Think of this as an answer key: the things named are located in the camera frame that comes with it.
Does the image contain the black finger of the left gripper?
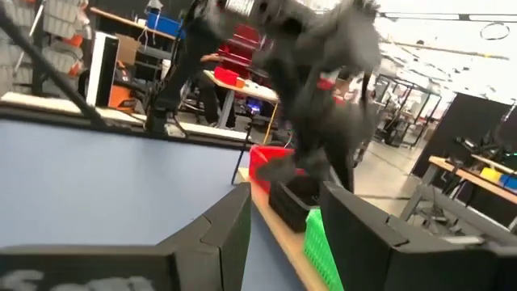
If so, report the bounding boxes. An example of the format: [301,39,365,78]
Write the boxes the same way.
[310,149,356,192]
[258,154,298,183]

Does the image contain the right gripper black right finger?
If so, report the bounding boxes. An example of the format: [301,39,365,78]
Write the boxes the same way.
[320,180,498,291]

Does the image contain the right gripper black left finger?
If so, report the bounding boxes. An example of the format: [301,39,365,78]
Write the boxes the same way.
[157,181,253,291]

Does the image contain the red plastic basket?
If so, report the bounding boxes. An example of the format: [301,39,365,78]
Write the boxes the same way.
[249,144,296,173]

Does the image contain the black plastic basket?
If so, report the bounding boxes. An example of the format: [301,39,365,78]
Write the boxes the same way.
[268,181,320,234]
[278,173,323,207]

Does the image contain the green plastic basket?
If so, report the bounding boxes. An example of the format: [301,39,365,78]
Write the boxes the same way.
[303,208,345,291]

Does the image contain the white table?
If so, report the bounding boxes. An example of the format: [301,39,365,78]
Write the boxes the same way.
[203,69,280,145]

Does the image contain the person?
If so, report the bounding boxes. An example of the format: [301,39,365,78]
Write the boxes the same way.
[195,51,237,127]

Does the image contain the red bin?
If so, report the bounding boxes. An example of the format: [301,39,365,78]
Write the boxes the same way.
[212,65,240,86]

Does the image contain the red stacked bins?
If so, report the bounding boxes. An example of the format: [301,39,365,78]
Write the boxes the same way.
[217,23,263,78]

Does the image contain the wooden desk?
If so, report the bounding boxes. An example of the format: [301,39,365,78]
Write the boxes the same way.
[399,154,517,243]

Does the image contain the yellow bin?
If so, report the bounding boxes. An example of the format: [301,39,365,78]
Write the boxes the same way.
[479,167,505,183]

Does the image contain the long ceiling light strip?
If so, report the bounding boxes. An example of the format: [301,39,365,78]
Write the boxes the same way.
[379,11,517,22]

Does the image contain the blue bin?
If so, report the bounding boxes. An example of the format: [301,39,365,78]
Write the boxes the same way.
[145,11,185,40]
[499,173,517,191]

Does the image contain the orange device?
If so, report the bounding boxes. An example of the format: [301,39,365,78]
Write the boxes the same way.
[107,83,137,111]

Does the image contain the cardboard box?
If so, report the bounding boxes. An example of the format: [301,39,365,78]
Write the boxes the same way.
[116,34,141,66]

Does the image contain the white and black computer tower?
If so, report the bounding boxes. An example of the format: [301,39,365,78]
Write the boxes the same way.
[86,31,120,108]

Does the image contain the grey bin rack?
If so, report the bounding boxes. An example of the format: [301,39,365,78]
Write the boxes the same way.
[0,0,88,96]

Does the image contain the black background workstation frame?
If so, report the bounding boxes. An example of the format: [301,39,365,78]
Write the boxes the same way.
[374,74,442,149]

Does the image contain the black partition wall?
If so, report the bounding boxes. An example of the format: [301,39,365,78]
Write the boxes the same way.
[410,91,515,179]

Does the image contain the black hanging cable ring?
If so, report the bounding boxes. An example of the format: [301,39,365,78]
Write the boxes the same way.
[479,22,511,41]

